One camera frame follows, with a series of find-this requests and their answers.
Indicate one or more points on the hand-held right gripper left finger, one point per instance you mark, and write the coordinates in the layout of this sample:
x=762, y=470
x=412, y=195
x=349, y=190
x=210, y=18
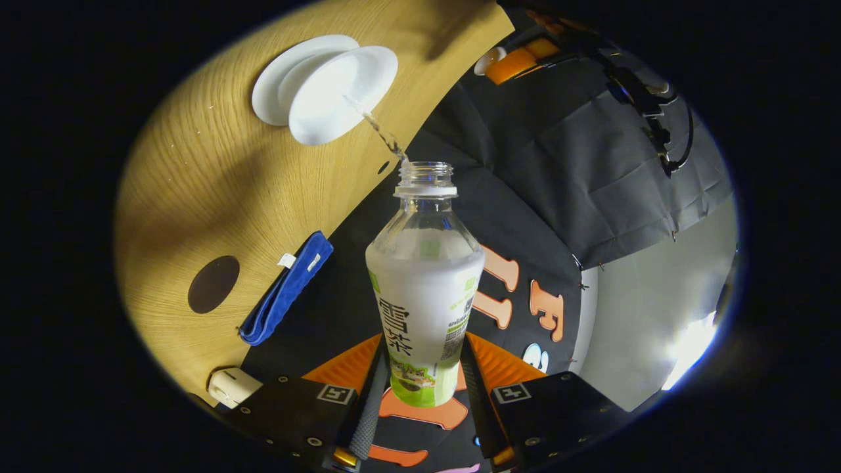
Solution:
x=371, y=414

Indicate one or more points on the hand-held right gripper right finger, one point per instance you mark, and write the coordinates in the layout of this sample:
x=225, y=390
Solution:
x=479, y=407

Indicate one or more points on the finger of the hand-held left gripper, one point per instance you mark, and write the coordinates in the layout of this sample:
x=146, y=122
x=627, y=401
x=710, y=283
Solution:
x=511, y=66
x=548, y=20

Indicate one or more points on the clear water bottle green label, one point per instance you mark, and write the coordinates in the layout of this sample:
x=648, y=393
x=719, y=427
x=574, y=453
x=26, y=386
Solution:
x=424, y=295

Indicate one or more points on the clear water stream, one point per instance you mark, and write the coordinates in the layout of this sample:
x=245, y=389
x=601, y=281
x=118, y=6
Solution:
x=387, y=138

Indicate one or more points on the white teacup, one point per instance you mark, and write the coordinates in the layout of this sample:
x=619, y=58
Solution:
x=335, y=98

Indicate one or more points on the dark round coaster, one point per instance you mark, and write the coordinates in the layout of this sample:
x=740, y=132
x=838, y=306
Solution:
x=213, y=284

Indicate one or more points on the white toaster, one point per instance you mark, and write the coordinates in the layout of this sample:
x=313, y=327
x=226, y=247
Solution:
x=233, y=387

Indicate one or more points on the blue folded towel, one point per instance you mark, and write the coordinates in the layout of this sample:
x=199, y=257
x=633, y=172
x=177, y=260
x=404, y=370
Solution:
x=289, y=289

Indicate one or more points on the white saucer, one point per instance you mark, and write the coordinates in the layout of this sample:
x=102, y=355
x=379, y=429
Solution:
x=272, y=85

